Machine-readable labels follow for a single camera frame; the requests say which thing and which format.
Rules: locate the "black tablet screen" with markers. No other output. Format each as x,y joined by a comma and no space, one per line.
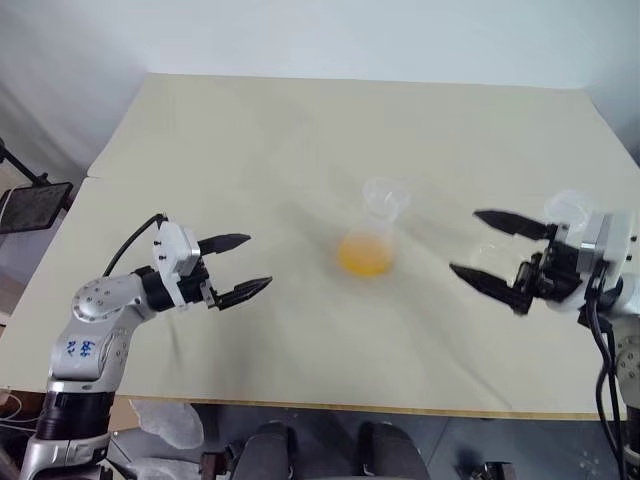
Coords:
32,207

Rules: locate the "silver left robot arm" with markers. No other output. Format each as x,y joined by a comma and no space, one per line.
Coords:
95,300

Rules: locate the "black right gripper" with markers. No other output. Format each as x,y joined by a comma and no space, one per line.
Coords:
560,270

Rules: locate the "grey metal bracket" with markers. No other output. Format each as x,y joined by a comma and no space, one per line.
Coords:
492,471

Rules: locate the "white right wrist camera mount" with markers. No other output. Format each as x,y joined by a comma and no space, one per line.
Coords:
607,240

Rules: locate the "dark rounded shape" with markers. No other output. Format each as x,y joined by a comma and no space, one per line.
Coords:
392,452
270,452

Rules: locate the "beige tablecloth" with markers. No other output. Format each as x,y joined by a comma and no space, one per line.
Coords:
350,340

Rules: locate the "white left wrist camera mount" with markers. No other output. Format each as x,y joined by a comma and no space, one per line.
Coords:
172,250

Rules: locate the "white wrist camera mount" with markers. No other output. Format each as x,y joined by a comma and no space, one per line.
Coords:
172,250
607,240

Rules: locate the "white plastic bag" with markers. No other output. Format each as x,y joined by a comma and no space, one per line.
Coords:
170,422

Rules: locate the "brown cardboard box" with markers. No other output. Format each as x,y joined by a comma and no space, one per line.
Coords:
122,415

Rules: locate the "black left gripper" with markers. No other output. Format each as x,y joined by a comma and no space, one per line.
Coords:
192,287

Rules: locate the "clear plastic cylinder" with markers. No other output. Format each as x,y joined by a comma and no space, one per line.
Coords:
367,255

